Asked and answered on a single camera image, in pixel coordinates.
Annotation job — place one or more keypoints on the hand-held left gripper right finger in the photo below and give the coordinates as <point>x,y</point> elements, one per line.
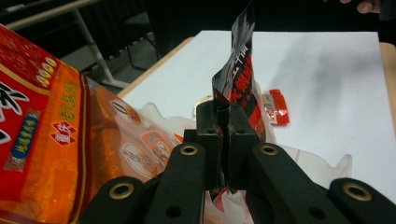
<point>241,130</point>

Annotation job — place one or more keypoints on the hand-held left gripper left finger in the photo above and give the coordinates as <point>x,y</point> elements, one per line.
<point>208,124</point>

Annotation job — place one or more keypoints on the black and red sauce packet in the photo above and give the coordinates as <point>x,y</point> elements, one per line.
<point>241,68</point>

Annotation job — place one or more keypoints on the orange clear-window packet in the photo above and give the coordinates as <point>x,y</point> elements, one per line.
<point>124,133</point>

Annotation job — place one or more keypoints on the red and orange printed packet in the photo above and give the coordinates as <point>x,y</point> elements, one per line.
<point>34,124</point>

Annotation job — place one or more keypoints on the small red sachet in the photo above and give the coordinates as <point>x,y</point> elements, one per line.
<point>278,107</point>

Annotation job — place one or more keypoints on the dark chair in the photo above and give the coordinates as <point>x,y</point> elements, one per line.
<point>138,23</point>

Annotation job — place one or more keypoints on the grey metal stand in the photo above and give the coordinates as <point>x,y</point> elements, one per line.
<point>93,53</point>

